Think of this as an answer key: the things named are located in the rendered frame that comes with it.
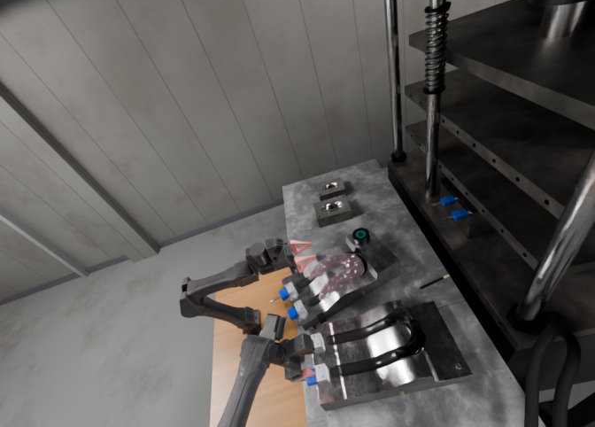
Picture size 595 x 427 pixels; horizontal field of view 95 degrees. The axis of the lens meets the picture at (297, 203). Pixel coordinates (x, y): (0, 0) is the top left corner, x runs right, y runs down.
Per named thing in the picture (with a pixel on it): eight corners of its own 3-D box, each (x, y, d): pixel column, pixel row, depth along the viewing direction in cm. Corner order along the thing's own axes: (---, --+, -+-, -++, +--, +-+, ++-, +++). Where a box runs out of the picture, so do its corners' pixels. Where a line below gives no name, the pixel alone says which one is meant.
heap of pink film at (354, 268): (321, 304, 118) (317, 295, 113) (305, 275, 132) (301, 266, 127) (372, 275, 122) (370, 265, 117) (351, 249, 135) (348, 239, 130)
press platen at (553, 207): (571, 230, 73) (578, 217, 69) (404, 94, 157) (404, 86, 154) (898, 146, 65) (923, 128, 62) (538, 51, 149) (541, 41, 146)
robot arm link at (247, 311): (257, 309, 120) (189, 288, 103) (258, 323, 115) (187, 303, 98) (248, 316, 122) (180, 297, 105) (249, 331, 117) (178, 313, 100)
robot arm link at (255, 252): (263, 236, 96) (230, 247, 96) (266, 254, 89) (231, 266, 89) (273, 256, 103) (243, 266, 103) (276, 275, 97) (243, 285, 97)
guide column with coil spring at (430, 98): (426, 236, 176) (434, -7, 94) (421, 230, 181) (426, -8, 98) (434, 234, 176) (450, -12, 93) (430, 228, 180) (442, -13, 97)
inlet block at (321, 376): (295, 392, 97) (289, 387, 93) (293, 376, 101) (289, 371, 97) (330, 384, 95) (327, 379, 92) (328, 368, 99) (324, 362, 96)
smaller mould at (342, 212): (320, 228, 160) (317, 220, 156) (315, 211, 171) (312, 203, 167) (352, 219, 158) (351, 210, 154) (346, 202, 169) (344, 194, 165)
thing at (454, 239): (514, 351, 99) (519, 344, 95) (387, 163, 198) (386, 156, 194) (777, 293, 90) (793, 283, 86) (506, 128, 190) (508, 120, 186)
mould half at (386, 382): (325, 410, 95) (316, 400, 87) (313, 336, 115) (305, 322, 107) (470, 380, 90) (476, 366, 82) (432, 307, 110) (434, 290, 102)
